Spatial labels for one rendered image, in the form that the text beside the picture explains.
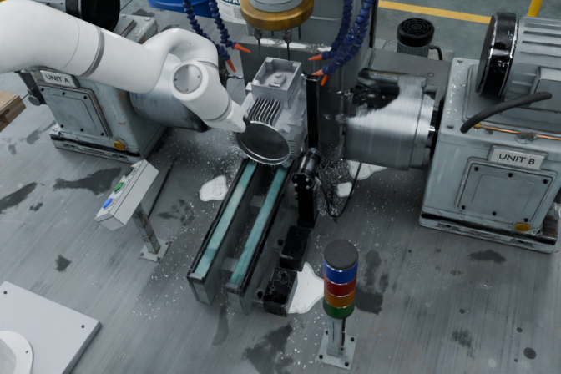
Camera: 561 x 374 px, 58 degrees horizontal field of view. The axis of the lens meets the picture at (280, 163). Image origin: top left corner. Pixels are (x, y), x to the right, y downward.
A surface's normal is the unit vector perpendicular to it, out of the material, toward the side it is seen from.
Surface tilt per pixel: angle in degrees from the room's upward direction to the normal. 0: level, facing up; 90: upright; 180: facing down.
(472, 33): 0
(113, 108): 90
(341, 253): 0
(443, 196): 90
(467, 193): 90
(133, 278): 0
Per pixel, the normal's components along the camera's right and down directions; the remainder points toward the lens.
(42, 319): -0.04, -0.69
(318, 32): -0.31, 0.72
